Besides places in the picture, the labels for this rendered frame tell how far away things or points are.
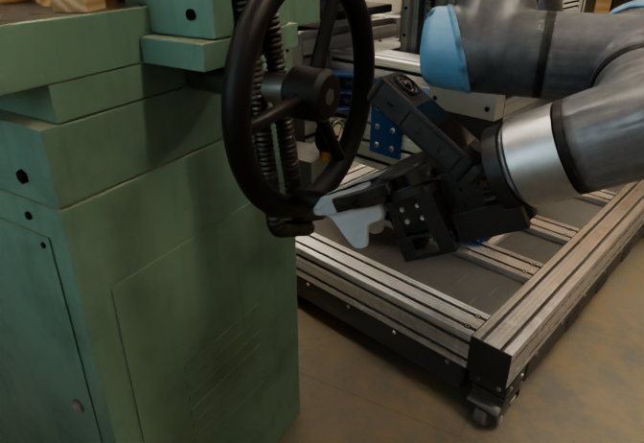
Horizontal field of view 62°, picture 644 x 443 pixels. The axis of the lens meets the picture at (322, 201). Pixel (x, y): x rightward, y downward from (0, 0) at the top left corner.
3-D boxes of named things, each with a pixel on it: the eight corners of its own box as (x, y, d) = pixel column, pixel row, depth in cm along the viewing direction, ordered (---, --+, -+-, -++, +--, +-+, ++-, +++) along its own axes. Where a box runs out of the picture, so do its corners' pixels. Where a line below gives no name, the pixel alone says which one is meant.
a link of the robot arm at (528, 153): (541, 114, 38) (562, 90, 44) (481, 135, 41) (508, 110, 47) (579, 210, 39) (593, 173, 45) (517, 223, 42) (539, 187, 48)
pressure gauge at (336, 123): (329, 170, 92) (329, 124, 89) (310, 165, 94) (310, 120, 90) (346, 157, 97) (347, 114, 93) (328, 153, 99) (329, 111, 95)
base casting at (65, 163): (56, 213, 56) (34, 129, 52) (-177, 124, 83) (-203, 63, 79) (294, 107, 90) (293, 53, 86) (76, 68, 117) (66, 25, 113)
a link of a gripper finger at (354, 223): (319, 263, 55) (393, 244, 49) (294, 211, 54) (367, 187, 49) (333, 249, 58) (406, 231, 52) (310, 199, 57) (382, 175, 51)
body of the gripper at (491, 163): (397, 265, 49) (526, 238, 42) (359, 180, 48) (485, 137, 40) (427, 230, 55) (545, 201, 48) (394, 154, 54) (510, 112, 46)
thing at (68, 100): (57, 125, 54) (48, 85, 52) (-54, 95, 64) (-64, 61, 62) (285, 56, 85) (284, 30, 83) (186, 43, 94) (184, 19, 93)
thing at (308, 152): (312, 204, 96) (312, 162, 92) (258, 189, 102) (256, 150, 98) (336, 187, 102) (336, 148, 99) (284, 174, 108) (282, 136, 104)
